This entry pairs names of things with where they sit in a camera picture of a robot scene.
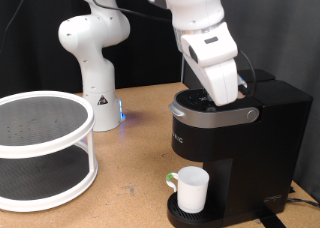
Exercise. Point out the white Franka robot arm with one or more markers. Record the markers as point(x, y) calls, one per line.
point(96, 34)

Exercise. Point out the black Keurig coffee machine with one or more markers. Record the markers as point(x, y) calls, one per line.
point(246, 148)

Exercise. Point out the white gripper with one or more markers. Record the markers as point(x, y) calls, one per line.
point(218, 76)

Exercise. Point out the black curtain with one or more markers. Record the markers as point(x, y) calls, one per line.
point(33, 48)

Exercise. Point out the white two-tier turntable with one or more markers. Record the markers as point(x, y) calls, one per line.
point(40, 148)

